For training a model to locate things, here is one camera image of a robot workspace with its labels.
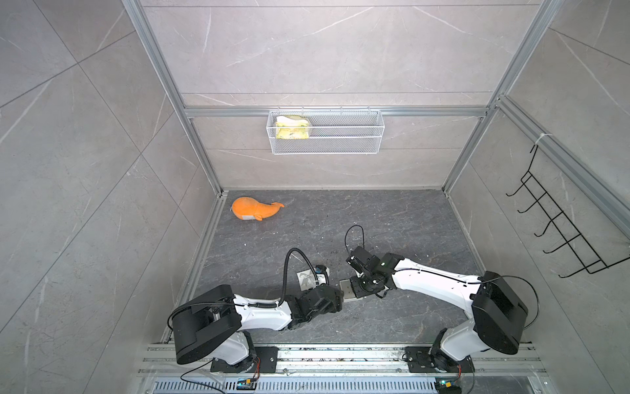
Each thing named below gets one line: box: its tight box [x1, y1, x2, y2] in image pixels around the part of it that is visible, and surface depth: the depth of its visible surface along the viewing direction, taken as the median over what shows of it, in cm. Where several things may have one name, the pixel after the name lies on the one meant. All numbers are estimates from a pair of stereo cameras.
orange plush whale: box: [231, 197, 285, 221], surface depth 106 cm
